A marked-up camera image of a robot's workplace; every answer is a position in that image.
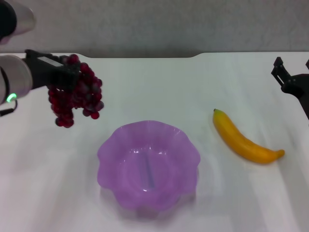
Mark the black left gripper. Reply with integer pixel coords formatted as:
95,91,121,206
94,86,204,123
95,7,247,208
25,49,82,92

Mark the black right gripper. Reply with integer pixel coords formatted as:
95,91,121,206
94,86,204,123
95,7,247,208
270,57,309,120

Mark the red grape bunch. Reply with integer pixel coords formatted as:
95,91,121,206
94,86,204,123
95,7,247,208
47,54,105,128

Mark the yellow banana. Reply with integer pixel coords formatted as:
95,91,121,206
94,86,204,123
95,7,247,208
212,108,285,165

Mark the purple wavy plastic bowl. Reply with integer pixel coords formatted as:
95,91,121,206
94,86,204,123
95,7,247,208
97,120,201,218

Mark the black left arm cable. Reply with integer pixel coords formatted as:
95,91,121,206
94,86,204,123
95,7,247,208
0,100,18,117

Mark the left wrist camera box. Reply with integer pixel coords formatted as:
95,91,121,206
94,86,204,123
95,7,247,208
0,0,36,44

